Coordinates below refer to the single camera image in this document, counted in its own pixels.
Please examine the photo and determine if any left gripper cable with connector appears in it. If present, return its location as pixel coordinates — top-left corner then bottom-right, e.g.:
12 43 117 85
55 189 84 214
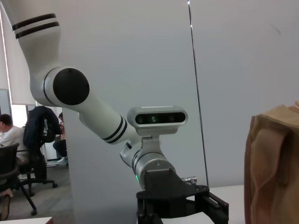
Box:
181 176 199 185

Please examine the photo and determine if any seated person in dark trousers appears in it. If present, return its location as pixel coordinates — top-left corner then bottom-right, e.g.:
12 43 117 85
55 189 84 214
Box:
52 112 69 167

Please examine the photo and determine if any black jacket with lettering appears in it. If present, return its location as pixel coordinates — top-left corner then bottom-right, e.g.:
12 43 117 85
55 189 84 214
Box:
22 105 63 159

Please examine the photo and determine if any seated person in white shirt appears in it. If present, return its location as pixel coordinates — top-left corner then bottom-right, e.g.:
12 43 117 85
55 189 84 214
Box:
0 113 28 164

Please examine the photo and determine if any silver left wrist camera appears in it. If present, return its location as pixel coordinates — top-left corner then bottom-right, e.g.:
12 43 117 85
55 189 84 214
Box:
127 105 189 156

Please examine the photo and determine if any black mesh office chair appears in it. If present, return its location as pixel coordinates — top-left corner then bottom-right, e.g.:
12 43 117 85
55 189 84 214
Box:
0 142 38 217

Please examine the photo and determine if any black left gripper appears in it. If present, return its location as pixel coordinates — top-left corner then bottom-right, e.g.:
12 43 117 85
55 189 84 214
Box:
136 168 229 224

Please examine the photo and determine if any khaki canvas food bag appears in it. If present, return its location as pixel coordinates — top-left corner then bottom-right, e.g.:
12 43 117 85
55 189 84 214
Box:
244 100 299 224

